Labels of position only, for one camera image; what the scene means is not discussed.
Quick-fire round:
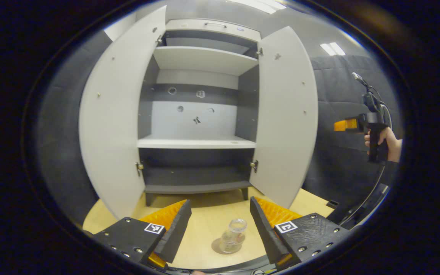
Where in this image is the black backdrop cloth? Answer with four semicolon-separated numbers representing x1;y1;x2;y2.
37;31;402;226

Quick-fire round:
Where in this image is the clear glass bottle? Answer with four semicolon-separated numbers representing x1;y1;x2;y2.
219;218;248;254

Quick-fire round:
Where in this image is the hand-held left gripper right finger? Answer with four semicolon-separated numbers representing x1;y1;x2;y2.
250;196;352;270

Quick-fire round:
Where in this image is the round brown coaster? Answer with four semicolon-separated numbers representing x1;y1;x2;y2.
211;238;245;255

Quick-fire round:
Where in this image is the ceiling light panel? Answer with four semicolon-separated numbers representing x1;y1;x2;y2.
228;0;287;15
319;42;346;57

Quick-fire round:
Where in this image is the white cabinet door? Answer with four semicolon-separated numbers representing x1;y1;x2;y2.
79;5;167;220
249;26;319;209

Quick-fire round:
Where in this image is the white cabinet drawer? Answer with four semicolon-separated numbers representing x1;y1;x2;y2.
165;19;262;42

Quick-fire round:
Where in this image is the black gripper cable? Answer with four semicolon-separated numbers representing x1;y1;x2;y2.
336;103;394;226

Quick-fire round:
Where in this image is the white cabinet shelf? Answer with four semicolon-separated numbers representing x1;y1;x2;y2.
153;46;259;76
137;134;257;149

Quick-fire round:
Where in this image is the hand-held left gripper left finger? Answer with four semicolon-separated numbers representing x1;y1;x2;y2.
92;199;192;270

